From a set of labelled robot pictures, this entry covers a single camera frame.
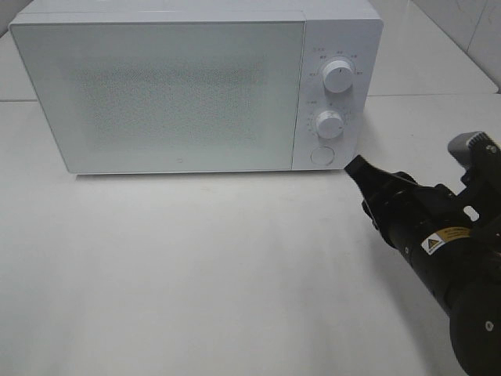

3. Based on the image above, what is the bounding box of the white microwave oven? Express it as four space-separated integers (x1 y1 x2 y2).
9 1 384 174

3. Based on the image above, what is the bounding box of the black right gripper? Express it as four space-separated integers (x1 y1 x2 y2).
344 155 456 245

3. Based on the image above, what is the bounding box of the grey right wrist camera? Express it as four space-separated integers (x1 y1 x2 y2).
447 131 488 170

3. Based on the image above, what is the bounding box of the round white door button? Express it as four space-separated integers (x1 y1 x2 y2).
310 146 335 166

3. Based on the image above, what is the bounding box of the white microwave door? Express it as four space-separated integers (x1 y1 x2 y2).
12 22 304 174

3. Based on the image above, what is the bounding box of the upper white microwave knob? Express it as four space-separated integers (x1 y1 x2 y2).
321 56 355 94

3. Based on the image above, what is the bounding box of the lower white microwave knob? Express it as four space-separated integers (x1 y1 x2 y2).
315 110 344 139

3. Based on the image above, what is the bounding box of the white microwave knob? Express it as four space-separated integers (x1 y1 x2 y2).
315 110 344 139
321 56 355 94

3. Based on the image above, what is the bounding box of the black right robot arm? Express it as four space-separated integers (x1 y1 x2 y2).
344 156 500 375

